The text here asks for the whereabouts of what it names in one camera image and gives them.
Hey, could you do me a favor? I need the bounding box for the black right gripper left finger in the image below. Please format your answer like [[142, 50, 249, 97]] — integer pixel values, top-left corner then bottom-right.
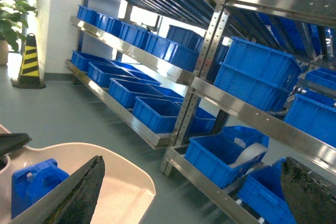
[[10, 155, 105, 223]]

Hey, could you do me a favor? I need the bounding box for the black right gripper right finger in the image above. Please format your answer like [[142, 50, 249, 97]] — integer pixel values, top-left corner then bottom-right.
[[280, 157, 335, 223]]

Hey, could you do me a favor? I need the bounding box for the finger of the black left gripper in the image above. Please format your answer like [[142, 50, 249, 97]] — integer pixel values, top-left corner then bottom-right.
[[1, 133, 32, 156]]

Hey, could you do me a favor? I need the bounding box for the blue plastic part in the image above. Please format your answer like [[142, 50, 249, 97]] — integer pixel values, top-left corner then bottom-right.
[[11, 158, 69, 219]]

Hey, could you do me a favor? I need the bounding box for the beige plastic scoop tray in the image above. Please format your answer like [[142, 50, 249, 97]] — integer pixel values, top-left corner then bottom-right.
[[0, 123, 157, 224]]

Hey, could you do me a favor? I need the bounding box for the stacked blue crate middle shelf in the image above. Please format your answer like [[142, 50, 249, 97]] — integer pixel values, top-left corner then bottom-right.
[[214, 37, 302, 112]]

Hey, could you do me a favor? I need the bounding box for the steel shelf rack left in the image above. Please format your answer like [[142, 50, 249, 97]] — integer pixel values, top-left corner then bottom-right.
[[66, 0, 227, 149]]

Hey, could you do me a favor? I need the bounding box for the steel shelf rack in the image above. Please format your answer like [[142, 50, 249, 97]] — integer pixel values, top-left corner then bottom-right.
[[161, 0, 335, 223], [66, 0, 227, 149]]

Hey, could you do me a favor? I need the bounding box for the steel shelf rack right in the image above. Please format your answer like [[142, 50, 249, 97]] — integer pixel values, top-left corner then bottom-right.
[[161, 0, 335, 223]]

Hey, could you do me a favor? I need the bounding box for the blue bin bottom right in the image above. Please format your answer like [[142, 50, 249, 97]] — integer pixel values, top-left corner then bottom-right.
[[238, 158, 296, 223]]

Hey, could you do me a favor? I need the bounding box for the yellow black traffic cone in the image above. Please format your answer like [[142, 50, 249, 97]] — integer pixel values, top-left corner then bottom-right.
[[11, 33, 46, 89]]

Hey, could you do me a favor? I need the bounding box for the blue bin with white roll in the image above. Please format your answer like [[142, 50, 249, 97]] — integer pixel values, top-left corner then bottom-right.
[[185, 125, 269, 189]]

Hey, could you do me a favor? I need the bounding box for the blue bin lower front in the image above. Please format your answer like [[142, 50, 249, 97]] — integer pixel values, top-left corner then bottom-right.
[[132, 97, 181, 134]]

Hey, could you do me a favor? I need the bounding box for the potted green plant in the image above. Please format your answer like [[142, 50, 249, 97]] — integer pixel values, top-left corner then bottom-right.
[[1, 0, 36, 66]]

